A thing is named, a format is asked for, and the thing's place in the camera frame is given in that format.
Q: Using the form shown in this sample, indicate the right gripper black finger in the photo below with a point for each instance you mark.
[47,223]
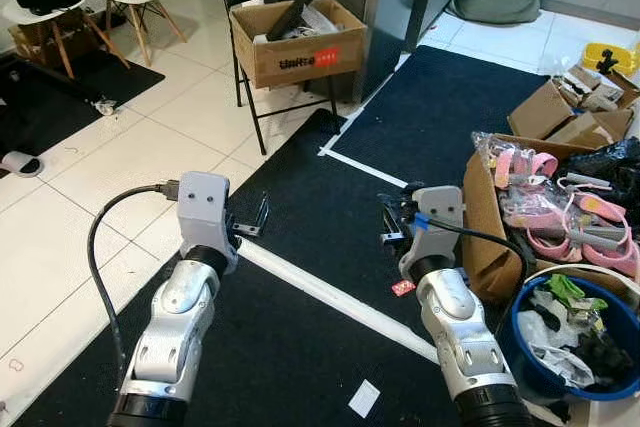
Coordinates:
[388,237]
[389,207]

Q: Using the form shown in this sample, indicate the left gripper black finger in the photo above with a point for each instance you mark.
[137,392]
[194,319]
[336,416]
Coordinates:
[264,212]
[254,225]

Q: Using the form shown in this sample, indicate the crumpled grey trash piece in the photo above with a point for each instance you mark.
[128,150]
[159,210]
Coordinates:
[103,104]

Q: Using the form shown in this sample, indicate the black plastic trash bag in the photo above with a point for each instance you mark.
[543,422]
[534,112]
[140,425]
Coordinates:
[610,162]

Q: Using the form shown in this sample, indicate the white floor tape strip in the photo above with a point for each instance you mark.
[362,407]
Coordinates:
[330,297]
[365,102]
[365,169]

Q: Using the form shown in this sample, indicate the small red wrapper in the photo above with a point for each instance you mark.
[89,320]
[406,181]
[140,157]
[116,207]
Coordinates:
[403,288]

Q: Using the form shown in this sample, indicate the dark blue carpet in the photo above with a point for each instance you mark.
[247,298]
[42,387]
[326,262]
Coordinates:
[330,247]

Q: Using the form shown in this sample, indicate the tall brown cardboard box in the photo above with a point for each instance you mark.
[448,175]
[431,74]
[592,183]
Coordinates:
[485,237]

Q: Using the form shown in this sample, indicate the bagged pink sandals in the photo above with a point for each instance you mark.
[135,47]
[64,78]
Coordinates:
[590,247]
[545,207]
[515,162]

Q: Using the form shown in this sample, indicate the Unitree printed cardboard box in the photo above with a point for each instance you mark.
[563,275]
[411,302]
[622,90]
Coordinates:
[300,59]

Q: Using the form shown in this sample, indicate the white paper scrap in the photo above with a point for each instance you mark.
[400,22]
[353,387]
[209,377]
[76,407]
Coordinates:
[365,398]

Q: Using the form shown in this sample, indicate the green packaging piece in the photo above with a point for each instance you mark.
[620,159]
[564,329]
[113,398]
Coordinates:
[568,290]

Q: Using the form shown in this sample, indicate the open flapped cardboard box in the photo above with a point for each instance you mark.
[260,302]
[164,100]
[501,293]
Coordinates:
[540,112]

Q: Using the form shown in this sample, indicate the blue plastic bucket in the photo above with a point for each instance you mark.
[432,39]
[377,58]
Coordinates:
[530,367]

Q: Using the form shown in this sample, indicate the grey metal column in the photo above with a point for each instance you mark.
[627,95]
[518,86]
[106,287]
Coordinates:
[395,17]

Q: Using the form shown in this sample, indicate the flat black panel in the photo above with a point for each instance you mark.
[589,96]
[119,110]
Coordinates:
[290,19]

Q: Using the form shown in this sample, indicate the clear plastic packaging bag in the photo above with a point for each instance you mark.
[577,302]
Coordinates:
[322,19]

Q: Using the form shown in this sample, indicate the white crumpled plastic bag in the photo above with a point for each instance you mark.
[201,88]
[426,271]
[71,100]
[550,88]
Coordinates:
[555,362]

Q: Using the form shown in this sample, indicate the black floor mat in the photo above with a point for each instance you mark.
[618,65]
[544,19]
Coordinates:
[60,97]

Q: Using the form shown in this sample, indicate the white grey slipper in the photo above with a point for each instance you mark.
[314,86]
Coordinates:
[18,163]

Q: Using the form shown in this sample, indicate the low brown cardboard box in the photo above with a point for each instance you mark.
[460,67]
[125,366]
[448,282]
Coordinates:
[60,37]

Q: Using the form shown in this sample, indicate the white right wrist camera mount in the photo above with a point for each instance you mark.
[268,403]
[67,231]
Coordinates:
[435,232]

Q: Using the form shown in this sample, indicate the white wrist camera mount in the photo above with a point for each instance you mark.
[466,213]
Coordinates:
[205,212]
[435,232]

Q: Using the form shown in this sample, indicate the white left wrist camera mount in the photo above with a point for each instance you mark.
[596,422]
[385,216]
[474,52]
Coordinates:
[205,212]

